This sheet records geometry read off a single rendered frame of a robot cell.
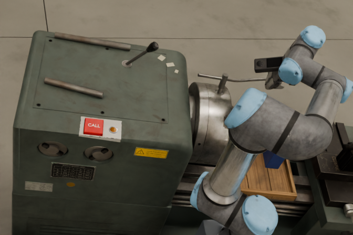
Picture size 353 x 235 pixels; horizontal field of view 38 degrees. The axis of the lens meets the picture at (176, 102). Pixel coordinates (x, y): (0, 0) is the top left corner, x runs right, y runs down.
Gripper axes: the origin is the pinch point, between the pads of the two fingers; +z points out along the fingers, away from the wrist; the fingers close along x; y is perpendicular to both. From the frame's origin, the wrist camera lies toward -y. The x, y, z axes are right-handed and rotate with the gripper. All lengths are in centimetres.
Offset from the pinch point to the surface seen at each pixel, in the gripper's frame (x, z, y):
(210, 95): -2.4, 8.5, -18.3
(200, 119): -12.4, 8.8, -22.2
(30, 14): 136, 174, -105
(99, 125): -23, 0, -59
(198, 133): -16.8, 11.4, -22.1
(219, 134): -16.5, 11.1, -14.3
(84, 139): -28, 2, -63
